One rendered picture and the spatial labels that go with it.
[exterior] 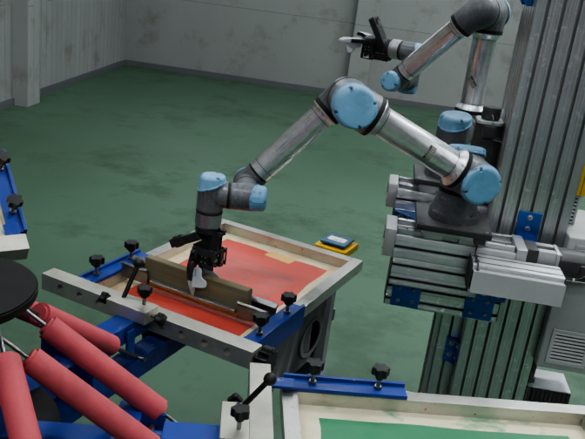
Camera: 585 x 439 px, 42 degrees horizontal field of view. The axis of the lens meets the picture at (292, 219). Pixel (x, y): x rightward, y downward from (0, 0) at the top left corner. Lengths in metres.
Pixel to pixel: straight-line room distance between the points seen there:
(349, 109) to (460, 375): 1.14
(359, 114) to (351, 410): 0.75
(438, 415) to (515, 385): 0.91
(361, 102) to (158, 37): 9.97
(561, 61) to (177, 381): 2.25
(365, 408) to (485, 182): 0.71
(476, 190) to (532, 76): 0.47
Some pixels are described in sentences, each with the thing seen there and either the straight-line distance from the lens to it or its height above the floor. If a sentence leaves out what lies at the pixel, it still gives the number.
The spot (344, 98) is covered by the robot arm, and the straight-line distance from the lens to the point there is 2.00.
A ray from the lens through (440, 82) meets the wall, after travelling 11.41.
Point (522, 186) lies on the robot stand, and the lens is 2.51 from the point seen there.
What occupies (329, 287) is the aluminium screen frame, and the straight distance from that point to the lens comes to 2.39.
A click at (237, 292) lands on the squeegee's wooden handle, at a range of 2.14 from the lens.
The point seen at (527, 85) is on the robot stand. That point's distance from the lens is 2.42.
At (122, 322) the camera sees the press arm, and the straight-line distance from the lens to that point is 1.96.
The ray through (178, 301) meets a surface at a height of 0.95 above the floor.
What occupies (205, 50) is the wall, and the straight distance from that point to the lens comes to 11.71.
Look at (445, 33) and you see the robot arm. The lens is 2.76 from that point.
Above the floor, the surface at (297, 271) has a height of 0.95.
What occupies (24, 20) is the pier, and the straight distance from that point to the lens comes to 8.70.
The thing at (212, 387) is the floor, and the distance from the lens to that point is 3.65.
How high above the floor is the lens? 1.97
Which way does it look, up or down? 20 degrees down
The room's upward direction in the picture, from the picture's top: 7 degrees clockwise
